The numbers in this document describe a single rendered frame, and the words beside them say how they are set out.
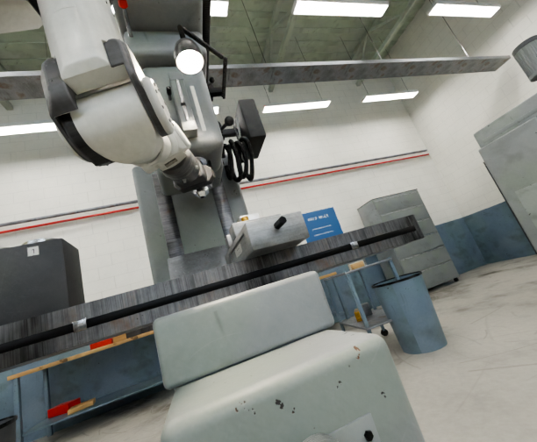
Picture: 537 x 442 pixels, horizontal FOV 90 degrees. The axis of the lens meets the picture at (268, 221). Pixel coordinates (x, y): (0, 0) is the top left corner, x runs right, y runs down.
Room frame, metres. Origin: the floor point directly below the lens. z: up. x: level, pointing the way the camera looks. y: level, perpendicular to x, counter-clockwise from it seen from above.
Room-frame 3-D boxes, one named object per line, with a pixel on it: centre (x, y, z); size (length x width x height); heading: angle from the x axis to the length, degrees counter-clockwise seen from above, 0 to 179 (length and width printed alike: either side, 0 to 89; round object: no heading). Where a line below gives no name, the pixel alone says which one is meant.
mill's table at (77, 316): (0.78, 0.17, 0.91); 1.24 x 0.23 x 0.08; 109
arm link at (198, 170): (0.69, 0.18, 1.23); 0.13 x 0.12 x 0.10; 88
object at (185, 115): (0.67, 0.14, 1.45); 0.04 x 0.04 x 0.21; 19
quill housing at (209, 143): (0.78, 0.17, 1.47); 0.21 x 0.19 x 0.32; 109
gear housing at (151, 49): (0.82, 0.18, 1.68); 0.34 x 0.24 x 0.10; 19
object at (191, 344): (0.78, 0.17, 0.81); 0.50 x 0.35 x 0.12; 19
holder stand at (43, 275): (0.64, 0.63, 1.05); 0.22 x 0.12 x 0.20; 112
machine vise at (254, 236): (0.79, 0.05, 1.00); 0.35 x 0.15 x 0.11; 22
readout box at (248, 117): (1.17, -0.05, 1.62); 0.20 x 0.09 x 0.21; 19
